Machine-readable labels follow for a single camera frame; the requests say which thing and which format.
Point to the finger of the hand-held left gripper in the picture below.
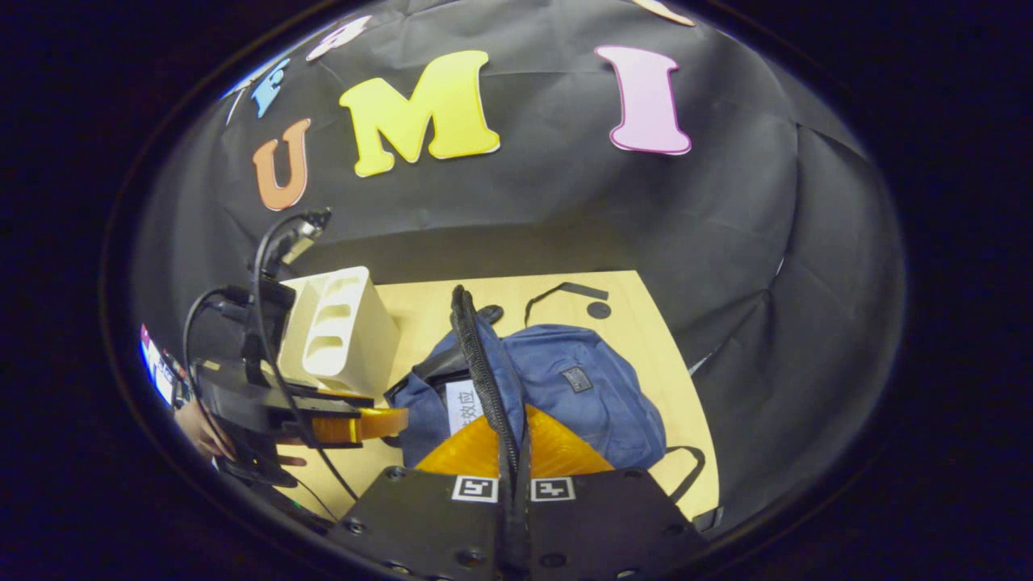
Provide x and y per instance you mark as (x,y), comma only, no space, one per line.
(355,426)

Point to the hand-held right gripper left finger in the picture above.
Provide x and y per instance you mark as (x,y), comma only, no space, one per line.
(428,524)

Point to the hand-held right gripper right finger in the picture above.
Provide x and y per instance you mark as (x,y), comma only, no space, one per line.
(605,524)

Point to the white bookshelf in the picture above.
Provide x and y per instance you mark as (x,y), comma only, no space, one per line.
(339,331)

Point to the white book blue cover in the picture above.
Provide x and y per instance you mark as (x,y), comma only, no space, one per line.
(464,407)

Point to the blue schoolbag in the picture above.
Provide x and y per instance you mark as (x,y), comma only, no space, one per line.
(581,403)

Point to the computer monitor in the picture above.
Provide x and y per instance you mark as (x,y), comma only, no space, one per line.
(161,371)

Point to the black round disc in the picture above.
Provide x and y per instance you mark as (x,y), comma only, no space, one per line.
(598,309)

